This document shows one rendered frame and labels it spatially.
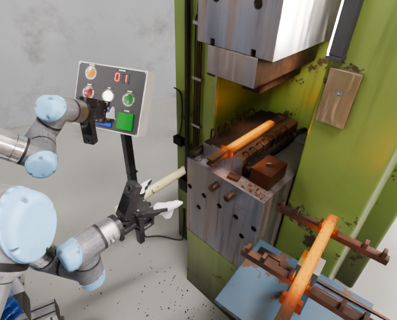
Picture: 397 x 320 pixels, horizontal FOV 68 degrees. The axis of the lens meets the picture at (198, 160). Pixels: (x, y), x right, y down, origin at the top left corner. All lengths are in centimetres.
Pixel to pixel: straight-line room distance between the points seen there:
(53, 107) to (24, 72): 256
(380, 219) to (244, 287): 88
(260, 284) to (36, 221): 74
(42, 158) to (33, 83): 269
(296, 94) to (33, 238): 121
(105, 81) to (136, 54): 222
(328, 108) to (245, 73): 28
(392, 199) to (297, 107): 60
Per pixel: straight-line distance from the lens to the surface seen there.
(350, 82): 95
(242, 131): 127
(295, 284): 76
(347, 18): 91
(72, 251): 82
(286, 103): 149
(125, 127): 130
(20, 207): 53
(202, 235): 145
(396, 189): 159
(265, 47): 90
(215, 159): 105
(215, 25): 101
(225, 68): 100
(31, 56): 342
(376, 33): 93
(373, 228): 175
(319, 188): 116
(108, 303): 189
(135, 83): 130
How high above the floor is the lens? 163
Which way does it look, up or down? 37 degrees down
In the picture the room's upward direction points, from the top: 2 degrees clockwise
